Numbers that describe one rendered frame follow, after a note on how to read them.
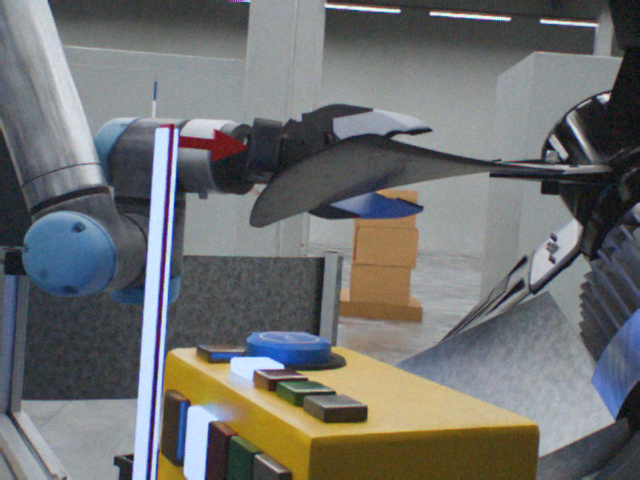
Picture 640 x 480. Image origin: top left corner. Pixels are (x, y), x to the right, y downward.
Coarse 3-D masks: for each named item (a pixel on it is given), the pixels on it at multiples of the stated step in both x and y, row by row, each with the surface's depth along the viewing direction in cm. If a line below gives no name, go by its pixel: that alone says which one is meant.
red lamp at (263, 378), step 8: (280, 368) 39; (288, 368) 39; (256, 376) 38; (264, 376) 37; (272, 376) 37; (280, 376) 37; (288, 376) 37; (296, 376) 38; (304, 376) 38; (256, 384) 38; (264, 384) 37; (272, 384) 37
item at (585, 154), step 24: (600, 96) 86; (576, 120) 86; (600, 120) 85; (576, 144) 85; (600, 144) 83; (624, 144) 82; (624, 168) 82; (576, 192) 85; (600, 192) 84; (624, 192) 79; (576, 216) 87; (600, 216) 80; (600, 240) 81
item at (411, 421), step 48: (192, 384) 41; (240, 384) 38; (336, 384) 39; (384, 384) 40; (432, 384) 41; (240, 432) 36; (288, 432) 33; (336, 432) 32; (384, 432) 33; (432, 432) 33; (480, 432) 34; (528, 432) 35
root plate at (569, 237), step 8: (568, 224) 94; (576, 224) 91; (560, 232) 94; (568, 232) 92; (576, 232) 89; (560, 240) 92; (568, 240) 90; (576, 240) 87; (544, 248) 95; (560, 248) 90; (568, 248) 88; (576, 248) 86; (536, 256) 95; (544, 256) 93; (560, 256) 88; (568, 256) 86; (536, 264) 93; (544, 264) 91; (552, 264) 88; (560, 264) 87; (536, 272) 91; (544, 272) 89; (552, 272) 87; (536, 280) 89; (544, 280) 88
